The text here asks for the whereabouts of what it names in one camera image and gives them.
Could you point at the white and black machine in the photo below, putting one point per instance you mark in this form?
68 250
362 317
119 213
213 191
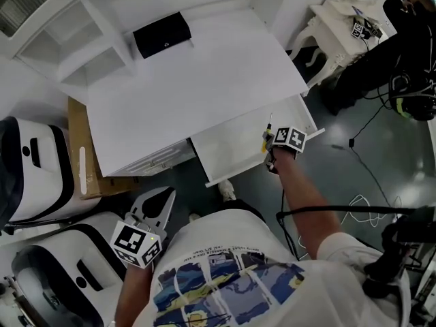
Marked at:
51 172
92 250

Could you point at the white drawer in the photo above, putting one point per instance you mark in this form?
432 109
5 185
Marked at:
231 152

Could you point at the person's right forearm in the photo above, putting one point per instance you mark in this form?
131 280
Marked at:
299 196

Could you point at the cardboard box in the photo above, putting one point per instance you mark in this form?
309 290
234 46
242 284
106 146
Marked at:
76 128

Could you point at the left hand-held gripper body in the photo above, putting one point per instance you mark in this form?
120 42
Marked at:
131 242

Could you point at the white printed t-shirt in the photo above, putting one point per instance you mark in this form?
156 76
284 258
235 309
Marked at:
259 284

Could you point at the yellow screwdriver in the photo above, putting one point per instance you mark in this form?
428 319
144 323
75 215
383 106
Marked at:
264 146

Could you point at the window blind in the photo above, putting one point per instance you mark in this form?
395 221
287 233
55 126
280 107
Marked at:
20 5

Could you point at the white desk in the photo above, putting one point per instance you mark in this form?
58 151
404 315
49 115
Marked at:
190 90

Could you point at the person's black trousers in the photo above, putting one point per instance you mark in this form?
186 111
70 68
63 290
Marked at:
243 208

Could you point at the hand-held grippers on table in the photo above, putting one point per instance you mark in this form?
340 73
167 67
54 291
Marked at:
364 29

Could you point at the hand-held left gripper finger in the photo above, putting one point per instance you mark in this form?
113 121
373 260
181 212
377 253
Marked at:
138 205
170 206

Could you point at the black equipment rig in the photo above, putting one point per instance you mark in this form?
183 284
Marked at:
398 244

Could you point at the white ornate table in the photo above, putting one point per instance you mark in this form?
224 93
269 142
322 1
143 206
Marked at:
335 26

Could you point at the person's left forearm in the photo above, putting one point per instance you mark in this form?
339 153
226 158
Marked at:
133 295

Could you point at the white shelf unit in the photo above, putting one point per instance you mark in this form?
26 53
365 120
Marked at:
81 43

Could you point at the closed white drawer unit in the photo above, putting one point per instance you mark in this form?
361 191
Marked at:
156 160

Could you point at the black pouch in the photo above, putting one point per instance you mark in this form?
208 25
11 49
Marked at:
160 34

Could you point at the person's white shoe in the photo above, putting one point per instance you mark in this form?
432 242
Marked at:
194 217
227 189

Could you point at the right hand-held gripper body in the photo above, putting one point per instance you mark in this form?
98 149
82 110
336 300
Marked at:
289 139

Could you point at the black headset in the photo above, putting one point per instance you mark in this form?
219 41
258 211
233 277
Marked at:
412 94

